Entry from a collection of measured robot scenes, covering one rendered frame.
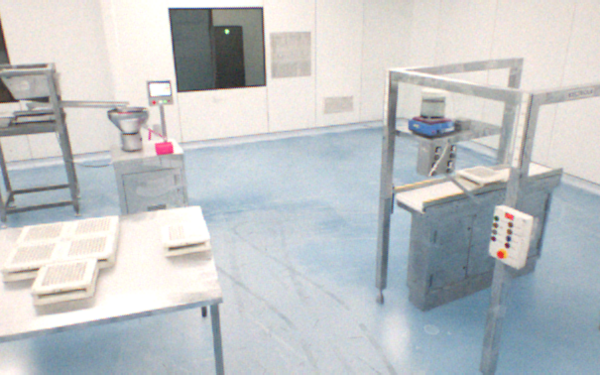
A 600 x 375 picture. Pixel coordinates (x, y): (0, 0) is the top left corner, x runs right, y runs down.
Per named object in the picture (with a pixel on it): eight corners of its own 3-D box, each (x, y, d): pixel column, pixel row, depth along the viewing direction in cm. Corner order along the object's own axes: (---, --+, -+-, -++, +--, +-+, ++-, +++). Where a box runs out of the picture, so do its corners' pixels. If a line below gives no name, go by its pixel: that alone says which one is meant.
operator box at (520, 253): (517, 270, 226) (526, 219, 216) (488, 254, 240) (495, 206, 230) (526, 266, 228) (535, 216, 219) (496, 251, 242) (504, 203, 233)
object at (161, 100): (155, 145, 472) (146, 80, 450) (153, 143, 481) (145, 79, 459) (179, 143, 481) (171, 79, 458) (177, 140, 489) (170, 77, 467)
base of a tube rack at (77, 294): (33, 306, 210) (32, 301, 210) (44, 277, 232) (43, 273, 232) (93, 296, 217) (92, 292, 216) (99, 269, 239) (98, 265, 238)
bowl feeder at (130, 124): (114, 156, 440) (107, 115, 426) (112, 146, 471) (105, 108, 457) (169, 150, 457) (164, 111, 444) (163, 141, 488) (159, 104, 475)
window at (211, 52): (177, 92, 703) (168, 7, 662) (177, 92, 704) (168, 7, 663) (266, 85, 753) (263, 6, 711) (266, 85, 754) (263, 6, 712)
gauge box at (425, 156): (427, 178, 286) (430, 145, 279) (416, 173, 295) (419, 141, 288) (455, 172, 296) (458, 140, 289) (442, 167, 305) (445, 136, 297)
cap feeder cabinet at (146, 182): (124, 238, 453) (112, 161, 425) (120, 215, 501) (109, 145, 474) (191, 226, 475) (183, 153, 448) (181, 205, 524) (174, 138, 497)
